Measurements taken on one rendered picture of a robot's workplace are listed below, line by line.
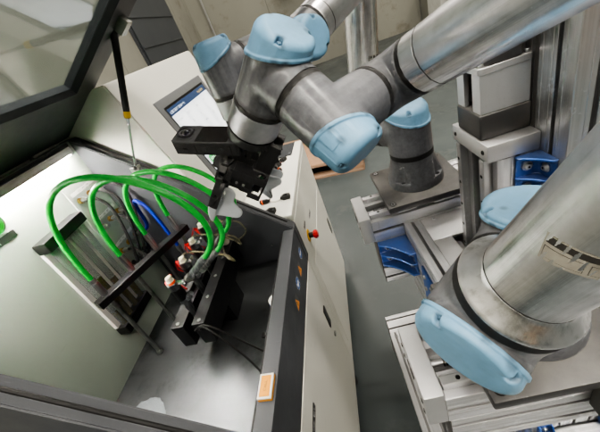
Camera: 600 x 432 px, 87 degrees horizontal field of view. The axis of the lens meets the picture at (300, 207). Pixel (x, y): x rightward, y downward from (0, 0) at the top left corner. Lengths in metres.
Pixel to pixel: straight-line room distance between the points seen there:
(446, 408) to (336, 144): 0.48
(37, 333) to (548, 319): 0.97
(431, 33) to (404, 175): 0.57
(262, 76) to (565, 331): 0.38
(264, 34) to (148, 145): 0.78
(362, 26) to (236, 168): 0.57
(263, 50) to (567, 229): 0.31
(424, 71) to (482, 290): 0.24
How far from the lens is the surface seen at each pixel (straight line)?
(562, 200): 0.26
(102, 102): 1.12
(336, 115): 0.35
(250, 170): 0.51
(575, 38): 0.60
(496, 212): 0.46
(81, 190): 1.14
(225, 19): 10.21
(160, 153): 1.10
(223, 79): 0.67
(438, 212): 0.99
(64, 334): 1.04
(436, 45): 0.39
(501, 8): 0.36
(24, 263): 1.00
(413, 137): 0.87
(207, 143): 0.50
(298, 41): 0.39
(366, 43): 0.94
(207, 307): 0.93
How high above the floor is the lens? 1.55
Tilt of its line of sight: 31 degrees down
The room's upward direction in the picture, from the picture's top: 22 degrees counter-clockwise
